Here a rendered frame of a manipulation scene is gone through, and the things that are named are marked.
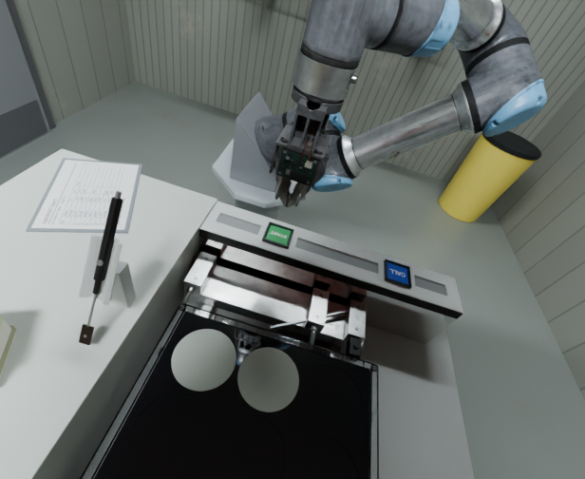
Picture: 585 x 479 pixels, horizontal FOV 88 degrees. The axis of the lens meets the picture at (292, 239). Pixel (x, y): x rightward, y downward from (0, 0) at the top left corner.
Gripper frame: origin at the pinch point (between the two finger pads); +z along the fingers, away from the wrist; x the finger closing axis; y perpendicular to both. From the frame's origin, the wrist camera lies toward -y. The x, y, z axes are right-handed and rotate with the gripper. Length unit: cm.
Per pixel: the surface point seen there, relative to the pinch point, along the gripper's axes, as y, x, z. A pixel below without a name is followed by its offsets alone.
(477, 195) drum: -189, 134, 78
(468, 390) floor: -36, 114, 106
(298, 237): -1.2, 4.2, 9.7
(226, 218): 0.0, -11.4, 10.1
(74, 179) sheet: 4.6, -41.0, 8.9
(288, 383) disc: 25.7, 9.9, 15.8
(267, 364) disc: 23.9, 5.8, 15.8
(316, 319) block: 13.2, 12.3, 14.9
